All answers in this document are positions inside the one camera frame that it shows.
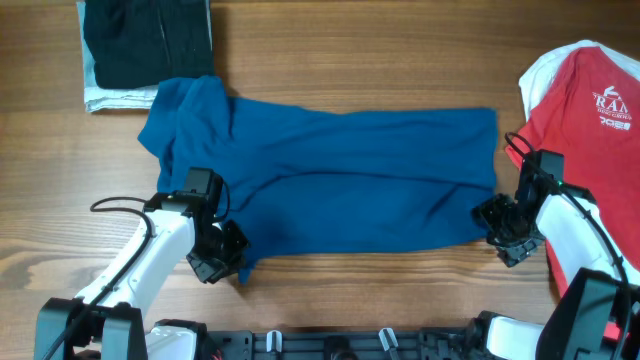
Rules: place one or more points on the blue t-shirt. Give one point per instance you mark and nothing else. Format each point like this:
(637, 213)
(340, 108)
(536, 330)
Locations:
(311, 182)

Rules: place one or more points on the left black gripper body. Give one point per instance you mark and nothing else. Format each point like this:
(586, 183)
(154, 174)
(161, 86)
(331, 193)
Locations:
(220, 261)

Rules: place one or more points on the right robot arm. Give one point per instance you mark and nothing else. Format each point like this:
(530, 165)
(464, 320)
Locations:
(595, 318)

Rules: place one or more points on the light grey folded garment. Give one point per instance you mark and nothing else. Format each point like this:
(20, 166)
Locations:
(97, 98)

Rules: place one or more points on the red t-shirt white sleeves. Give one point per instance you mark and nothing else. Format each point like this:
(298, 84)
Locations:
(582, 101)

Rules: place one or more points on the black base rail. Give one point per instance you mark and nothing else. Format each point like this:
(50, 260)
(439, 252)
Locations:
(424, 344)

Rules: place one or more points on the black folded garment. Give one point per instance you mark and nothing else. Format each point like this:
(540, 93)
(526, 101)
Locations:
(141, 43)

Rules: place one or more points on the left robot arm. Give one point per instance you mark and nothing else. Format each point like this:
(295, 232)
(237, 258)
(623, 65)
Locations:
(105, 319)

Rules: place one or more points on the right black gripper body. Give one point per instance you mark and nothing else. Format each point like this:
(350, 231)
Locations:
(505, 232)

